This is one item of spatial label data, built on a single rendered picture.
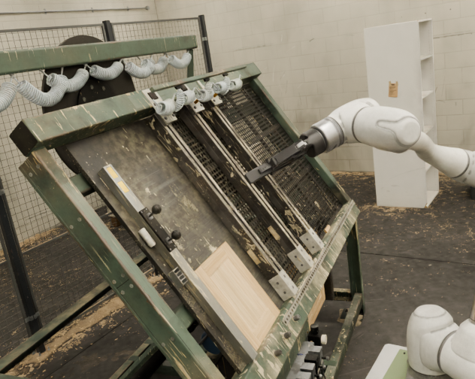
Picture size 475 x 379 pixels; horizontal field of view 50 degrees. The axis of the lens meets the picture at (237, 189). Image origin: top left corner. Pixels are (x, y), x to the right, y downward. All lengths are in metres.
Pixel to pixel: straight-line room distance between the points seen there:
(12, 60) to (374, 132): 1.66
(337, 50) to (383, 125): 6.30
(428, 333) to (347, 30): 6.02
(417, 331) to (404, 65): 4.26
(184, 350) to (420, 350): 0.82
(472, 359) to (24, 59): 2.12
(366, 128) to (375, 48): 4.59
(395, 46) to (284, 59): 2.52
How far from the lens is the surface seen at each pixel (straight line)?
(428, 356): 1.93
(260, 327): 2.23
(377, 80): 5.96
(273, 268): 2.41
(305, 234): 2.88
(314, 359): 2.29
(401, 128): 1.31
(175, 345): 1.86
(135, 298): 1.84
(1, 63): 2.43
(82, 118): 2.04
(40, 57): 2.59
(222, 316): 2.04
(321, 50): 7.70
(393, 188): 6.19
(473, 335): 1.81
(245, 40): 8.30
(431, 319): 1.91
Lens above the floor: 2.07
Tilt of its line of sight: 16 degrees down
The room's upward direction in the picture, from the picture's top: 9 degrees counter-clockwise
